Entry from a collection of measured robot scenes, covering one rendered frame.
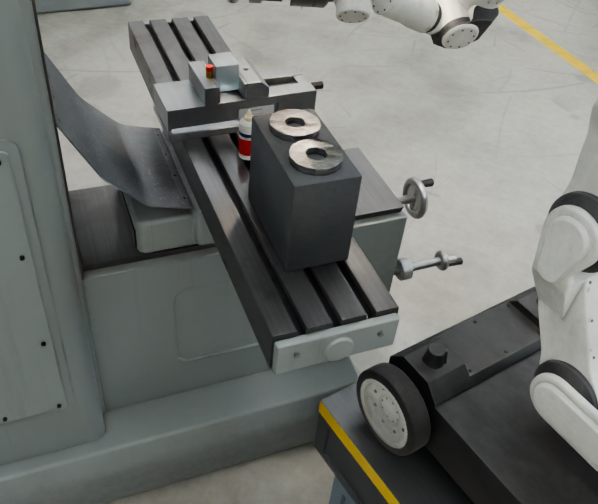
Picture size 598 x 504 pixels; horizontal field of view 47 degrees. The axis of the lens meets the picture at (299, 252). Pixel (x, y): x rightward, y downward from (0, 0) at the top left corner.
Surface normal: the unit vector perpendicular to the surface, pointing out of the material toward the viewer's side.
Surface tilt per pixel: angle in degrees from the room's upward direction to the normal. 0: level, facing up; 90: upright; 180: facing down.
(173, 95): 0
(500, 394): 0
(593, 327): 63
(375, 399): 90
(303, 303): 0
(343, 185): 90
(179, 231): 90
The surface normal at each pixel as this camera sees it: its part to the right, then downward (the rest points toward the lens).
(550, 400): -0.84, 0.31
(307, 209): 0.36, 0.65
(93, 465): 0.36, 0.32
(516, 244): 0.08, -0.74
